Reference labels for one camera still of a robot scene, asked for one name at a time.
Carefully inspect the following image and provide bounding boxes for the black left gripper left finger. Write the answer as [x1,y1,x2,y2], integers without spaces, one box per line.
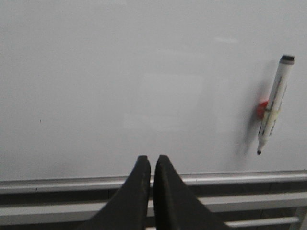
[79,155,151,230]

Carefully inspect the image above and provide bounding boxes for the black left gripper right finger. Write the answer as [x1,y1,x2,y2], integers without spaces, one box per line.
[153,155,230,230]

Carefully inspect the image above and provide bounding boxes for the white whiteboard marker pen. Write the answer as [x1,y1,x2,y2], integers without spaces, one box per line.
[257,55,295,155]

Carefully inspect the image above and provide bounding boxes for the white horizontal metal rod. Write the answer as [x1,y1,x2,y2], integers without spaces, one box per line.
[225,217,300,228]

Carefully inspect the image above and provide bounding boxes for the whiteboard with aluminium frame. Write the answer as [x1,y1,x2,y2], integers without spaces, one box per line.
[0,0,307,194]

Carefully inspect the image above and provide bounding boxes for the red round magnet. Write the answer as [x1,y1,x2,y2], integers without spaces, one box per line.
[256,101,268,120]

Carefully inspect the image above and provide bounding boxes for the white metal stand frame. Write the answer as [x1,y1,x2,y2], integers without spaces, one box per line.
[0,192,307,230]

